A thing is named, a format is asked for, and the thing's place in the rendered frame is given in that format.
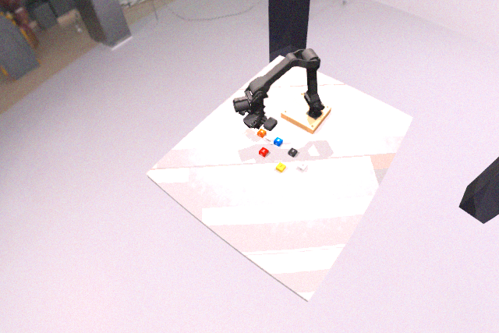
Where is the red block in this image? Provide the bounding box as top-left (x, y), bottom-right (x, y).
top-left (259, 147), bottom-right (268, 157)

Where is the blue block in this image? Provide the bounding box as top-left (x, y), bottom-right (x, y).
top-left (274, 137), bottom-right (283, 147)

